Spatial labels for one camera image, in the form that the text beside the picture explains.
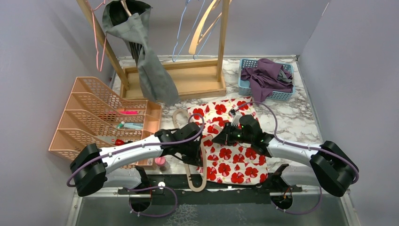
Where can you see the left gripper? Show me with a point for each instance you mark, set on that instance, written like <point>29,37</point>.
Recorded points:
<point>196,158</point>

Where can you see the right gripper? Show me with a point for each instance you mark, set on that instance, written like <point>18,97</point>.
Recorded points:
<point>225,136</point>

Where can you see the wooden hanger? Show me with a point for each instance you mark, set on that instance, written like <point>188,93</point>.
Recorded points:
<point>124,4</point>
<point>201,33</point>
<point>204,175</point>

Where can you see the red poppy print cloth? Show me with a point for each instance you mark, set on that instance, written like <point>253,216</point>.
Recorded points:
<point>237,164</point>

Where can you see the grey skirt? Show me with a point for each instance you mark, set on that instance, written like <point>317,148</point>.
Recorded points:
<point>155,82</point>

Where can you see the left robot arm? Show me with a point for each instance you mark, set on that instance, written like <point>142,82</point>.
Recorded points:
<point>90,169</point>

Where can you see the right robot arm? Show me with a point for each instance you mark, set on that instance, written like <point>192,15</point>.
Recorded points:
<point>324,165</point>

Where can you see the pink capped bottle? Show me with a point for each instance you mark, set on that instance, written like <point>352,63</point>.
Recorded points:
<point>162,163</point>

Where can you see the blue plastic basket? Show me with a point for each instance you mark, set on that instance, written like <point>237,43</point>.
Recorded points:
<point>265,81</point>

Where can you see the peach compartment tray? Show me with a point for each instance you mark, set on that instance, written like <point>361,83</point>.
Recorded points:
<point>149,114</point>

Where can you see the wooden clothes rack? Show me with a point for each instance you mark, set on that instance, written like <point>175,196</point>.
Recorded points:
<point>194,79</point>

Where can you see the purple cloth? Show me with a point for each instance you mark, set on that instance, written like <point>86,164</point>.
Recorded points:
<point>265,78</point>

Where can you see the peach plastic file organizer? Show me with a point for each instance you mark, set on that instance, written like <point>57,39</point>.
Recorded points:
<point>90,116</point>

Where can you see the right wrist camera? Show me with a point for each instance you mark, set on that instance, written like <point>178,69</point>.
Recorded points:
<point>236,115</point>

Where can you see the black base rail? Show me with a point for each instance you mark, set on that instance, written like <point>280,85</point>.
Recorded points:
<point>166,189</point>

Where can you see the blue wire hanger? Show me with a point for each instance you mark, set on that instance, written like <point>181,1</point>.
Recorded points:
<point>191,14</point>

